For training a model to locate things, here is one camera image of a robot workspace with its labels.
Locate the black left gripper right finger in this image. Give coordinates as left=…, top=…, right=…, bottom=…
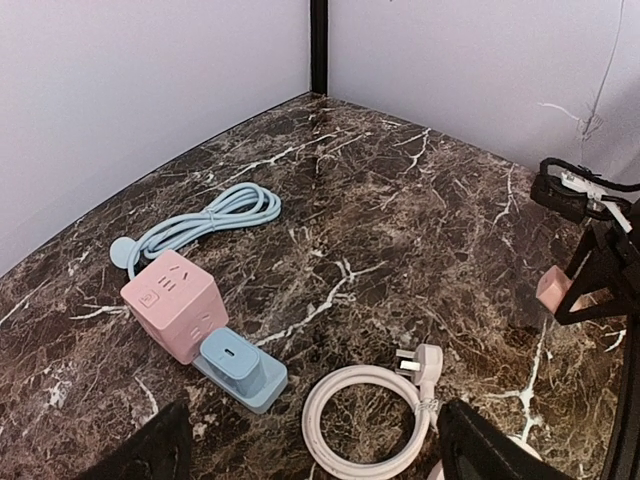
left=437, top=399, right=568, bottom=480

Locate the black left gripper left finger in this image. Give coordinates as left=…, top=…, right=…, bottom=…
left=76, top=401, right=192, bottom=480

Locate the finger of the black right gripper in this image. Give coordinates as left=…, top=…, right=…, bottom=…
left=554, top=224, right=639, bottom=325

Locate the small pink charger plug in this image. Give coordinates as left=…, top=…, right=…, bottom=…
left=536, top=265, right=596, bottom=313

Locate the pink cable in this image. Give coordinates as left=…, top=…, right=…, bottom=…
left=301, top=342, right=445, bottom=480

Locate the blue cube plug adapter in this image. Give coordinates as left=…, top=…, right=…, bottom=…
left=200, top=328, right=264, bottom=397

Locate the blue power strip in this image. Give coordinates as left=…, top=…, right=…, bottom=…
left=192, top=327, right=288, bottom=414

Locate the pink cube socket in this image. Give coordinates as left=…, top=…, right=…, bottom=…
left=121, top=250, right=229, bottom=365

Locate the blue power strip cable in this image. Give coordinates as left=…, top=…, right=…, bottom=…
left=109, top=182, right=283, bottom=281

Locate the black right corner post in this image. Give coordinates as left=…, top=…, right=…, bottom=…
left=310, top=0, right=329, bottom=95

